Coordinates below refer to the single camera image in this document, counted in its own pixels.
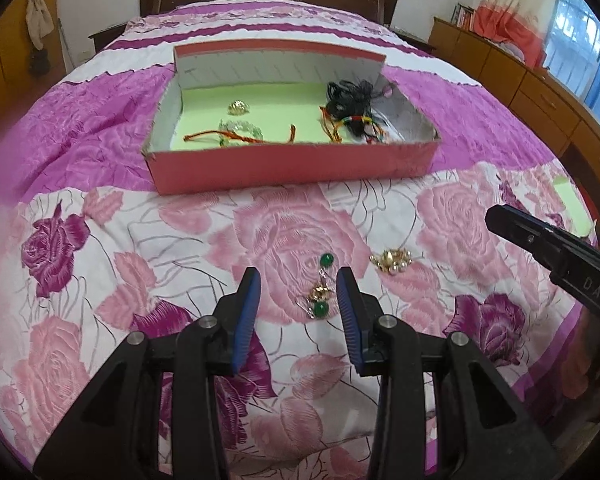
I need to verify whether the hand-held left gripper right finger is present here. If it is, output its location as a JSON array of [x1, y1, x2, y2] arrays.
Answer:
[[336, 266, 563, 480]]

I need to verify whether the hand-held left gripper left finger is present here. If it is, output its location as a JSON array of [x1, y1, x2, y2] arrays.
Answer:
[[32, 266, 262, 480]]

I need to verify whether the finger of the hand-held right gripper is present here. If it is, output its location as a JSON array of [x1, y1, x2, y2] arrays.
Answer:
[[485, 204, 569, 274]]

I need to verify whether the pink cardboard box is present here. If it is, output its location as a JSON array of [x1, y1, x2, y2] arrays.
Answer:
[[141, 42, 441, 196]]

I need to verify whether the jade bead red cord bracelet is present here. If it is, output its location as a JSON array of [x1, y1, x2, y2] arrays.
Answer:
[[184, 119, 297, 147]]

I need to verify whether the rainbow cord gold bell bracelet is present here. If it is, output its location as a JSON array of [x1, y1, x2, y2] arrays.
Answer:
[[320, 105, 387, 143]]

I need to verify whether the black ribbon hair bow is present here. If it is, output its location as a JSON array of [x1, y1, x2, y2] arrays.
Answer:
[[325, 79, 396, 138]]

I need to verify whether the green paper sheet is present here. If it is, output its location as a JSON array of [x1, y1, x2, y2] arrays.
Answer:
[[552, 175, 596, 237]]

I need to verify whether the low wooden cabinet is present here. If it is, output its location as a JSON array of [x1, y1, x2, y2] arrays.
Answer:
[[428, 16, 600, 241]]

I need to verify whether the window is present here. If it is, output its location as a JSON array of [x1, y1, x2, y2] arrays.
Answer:
[[545, 0, 600, 131]]

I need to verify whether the white and orange curtain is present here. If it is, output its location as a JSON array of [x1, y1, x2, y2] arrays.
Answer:
[[472, 0, 566, 69]]

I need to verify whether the row of books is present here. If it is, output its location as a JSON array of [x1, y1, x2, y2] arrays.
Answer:
[[452, 4, 477, 29]]

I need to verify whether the floral pink quilt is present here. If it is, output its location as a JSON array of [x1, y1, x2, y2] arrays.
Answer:
[[0, 0, 600, 480]]

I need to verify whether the thin grey stick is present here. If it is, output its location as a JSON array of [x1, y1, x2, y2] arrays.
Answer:
[[58, 19, 72, 70]]

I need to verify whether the black hanging bag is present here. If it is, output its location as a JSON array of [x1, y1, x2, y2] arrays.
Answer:
[[27, 50, 51, 79]]

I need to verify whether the beige hanging towel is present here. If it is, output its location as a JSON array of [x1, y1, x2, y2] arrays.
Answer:
[[26, 0, 54, 52]]

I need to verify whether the light wooden wardrobe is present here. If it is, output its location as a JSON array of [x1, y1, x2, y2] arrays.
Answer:
[[0, 0, 62, 131]]

